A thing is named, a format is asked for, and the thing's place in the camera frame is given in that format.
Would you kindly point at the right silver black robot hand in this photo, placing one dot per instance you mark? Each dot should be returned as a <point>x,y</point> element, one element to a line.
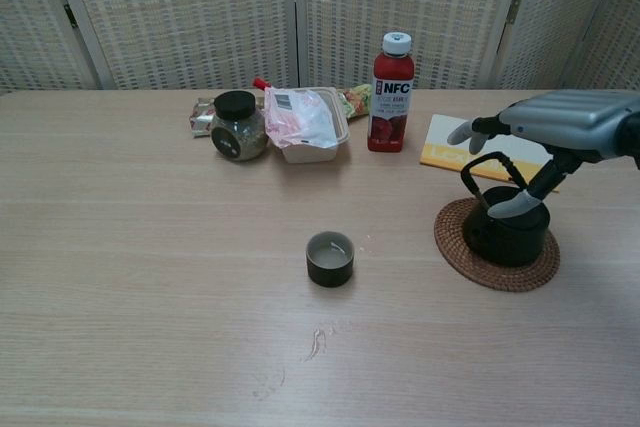
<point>575,122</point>

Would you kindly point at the beige plastic food container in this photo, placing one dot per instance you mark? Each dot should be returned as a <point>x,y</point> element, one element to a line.
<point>310,153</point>

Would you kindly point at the gold red snack packet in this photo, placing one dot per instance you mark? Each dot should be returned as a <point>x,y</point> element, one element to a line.
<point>200,119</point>

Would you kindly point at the red NFC juice bottle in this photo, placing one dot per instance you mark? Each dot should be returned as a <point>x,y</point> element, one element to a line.
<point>391,122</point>

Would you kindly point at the glass jar with black lid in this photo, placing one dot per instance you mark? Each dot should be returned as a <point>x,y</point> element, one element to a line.
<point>237,142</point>

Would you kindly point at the small dark ceramic cup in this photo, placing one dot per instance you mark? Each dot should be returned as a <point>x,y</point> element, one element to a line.
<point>330,272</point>

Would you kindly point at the round woven rattan coaster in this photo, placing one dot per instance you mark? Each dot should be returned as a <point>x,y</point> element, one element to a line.
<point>500,279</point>

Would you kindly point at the pink white plastic pouch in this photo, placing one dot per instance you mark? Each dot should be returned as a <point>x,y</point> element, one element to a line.
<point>300,119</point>

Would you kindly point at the yellow white Lexicon booklet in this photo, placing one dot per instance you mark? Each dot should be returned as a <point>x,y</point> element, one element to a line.
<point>440,142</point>

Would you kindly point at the woven folding screen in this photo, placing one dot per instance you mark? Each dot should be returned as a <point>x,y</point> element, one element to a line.
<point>190,17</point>

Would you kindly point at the green orange snack packet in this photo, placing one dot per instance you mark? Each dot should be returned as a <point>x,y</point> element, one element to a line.
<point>356,103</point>

